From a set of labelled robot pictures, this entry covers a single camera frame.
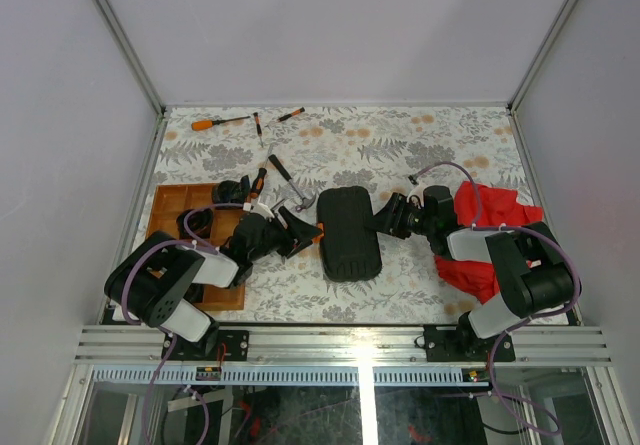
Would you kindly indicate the black plastic tool case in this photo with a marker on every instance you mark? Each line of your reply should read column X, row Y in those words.
column 349, row 250

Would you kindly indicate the black orange handle screwdriver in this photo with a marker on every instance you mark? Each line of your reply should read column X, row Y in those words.
column 258, row 184

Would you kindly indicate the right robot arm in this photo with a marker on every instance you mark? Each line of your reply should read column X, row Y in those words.
column 536, row 277

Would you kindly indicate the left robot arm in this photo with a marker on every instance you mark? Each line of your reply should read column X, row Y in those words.
column 151, row 284

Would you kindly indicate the red cloth bag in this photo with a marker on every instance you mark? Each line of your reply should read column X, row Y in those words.
column 471, row 269

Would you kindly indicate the aluminium front rail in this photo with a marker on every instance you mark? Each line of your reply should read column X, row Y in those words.
column 283, row 355

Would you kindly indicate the dark patterned rolled cloth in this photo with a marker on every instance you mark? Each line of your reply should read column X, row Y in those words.
column 231, row 191

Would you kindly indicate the small precision screwdriver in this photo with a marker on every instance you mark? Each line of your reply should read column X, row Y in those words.
column 285, row 117
column 258, row 128

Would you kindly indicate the claw hammer black handle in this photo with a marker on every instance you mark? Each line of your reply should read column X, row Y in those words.
column 305, row 201

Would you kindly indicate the large orange screwdriver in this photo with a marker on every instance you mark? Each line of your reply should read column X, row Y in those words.
column 203, row 125

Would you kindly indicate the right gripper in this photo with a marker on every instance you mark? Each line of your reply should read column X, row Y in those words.
column 386, row 223

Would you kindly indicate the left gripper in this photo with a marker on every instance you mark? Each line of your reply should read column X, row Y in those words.
column 298, row 230

